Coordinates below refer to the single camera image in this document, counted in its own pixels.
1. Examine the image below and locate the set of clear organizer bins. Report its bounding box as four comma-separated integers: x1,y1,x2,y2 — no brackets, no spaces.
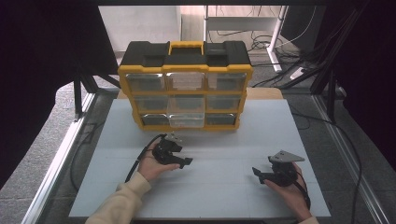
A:
124,71,248,127

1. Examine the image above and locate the white power strip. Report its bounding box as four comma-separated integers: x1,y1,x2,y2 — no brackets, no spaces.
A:
289,66,308,81

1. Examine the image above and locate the left hand-held gripper black cable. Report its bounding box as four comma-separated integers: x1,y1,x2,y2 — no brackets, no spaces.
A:
124,133,168,184

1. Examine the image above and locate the person's left hand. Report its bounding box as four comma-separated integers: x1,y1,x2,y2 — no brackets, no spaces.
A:
137,148,182,183

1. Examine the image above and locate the right hand-held gripper black cable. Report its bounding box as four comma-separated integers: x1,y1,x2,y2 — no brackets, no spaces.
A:
293,171,312,210

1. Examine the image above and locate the hand-held gripper black cable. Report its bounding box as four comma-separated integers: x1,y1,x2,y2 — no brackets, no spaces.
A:
124,133,168,184
293,171,312,210

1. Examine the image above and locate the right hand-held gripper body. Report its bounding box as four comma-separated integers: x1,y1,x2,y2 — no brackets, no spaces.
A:
263,149,306,188

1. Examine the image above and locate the yellow black organizer cabinet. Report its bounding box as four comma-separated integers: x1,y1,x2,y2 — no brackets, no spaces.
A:
117,40,254,133

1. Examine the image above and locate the person's right hand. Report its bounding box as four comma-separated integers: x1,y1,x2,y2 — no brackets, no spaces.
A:
263,161,313,222

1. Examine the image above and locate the aluminium frame rail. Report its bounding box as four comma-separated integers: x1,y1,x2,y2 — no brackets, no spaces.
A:
21,92,96,224
312,93,390,224

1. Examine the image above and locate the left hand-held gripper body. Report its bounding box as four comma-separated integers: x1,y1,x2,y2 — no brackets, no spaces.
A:
151,132,184,166

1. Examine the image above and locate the black metal stand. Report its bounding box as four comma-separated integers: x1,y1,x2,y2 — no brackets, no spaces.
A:
72,60,123,123
278,0,373,125

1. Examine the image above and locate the clear plastic drawer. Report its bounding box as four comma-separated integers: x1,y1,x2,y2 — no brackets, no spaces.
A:
168,112,206,129

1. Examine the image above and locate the white desk frame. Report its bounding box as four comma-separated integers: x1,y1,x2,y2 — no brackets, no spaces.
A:
203,5,290,75

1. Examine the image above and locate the black curtain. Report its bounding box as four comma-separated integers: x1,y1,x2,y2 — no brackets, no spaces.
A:
317,0,396,172
0,0,120,190

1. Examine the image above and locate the tangle of floor cables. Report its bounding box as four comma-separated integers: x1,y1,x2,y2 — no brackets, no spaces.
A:
206,29,316,90

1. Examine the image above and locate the black floor cable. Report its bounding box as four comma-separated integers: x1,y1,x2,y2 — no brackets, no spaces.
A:
289,110,364,224
69,121,106,193

